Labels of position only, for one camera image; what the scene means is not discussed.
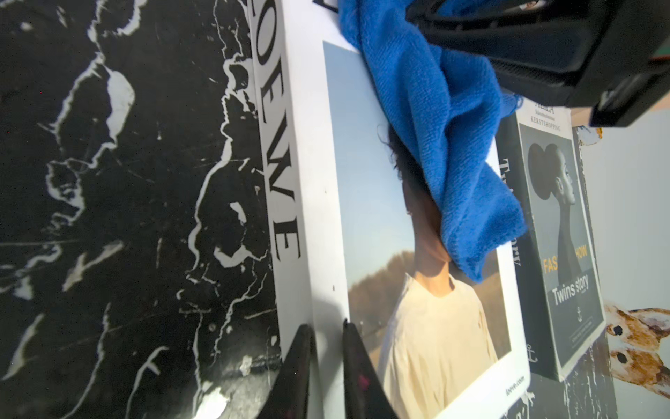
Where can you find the blue microfiber cloth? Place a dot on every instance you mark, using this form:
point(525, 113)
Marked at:
point(446, 107)

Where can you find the grey Twins story book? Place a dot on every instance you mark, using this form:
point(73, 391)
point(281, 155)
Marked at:
point(555, 267)

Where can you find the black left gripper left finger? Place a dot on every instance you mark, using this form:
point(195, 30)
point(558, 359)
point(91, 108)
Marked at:
point(289, 396)

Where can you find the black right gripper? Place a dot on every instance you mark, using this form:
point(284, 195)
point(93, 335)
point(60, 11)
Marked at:
point(610, 56)

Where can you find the white LOEWE book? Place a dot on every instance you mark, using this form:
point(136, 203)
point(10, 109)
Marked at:
point(355, 234)

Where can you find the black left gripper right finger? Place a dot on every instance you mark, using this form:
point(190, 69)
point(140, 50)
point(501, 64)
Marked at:
point(364, 395)

